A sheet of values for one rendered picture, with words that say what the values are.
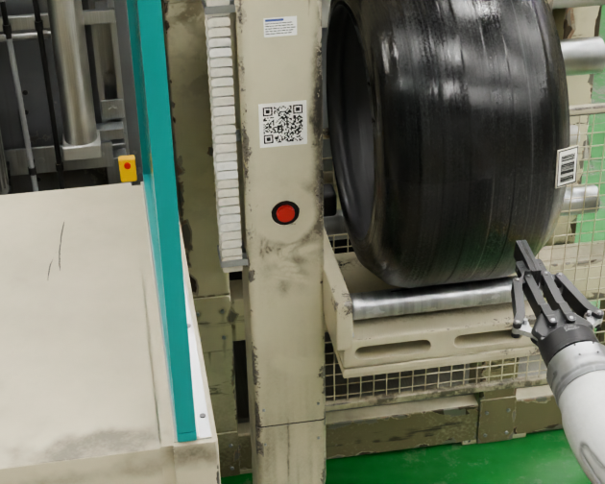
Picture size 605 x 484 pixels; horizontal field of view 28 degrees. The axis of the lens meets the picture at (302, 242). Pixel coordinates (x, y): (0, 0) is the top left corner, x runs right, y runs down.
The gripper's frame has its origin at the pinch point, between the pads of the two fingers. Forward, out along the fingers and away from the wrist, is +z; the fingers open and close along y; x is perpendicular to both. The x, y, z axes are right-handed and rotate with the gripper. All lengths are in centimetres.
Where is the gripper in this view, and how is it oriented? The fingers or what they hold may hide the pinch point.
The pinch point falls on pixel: (526, 262)
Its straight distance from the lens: 174.1
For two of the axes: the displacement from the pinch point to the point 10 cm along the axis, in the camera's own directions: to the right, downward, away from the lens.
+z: -1.7, -6.2, 7.6
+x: -0.1, 7.8, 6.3
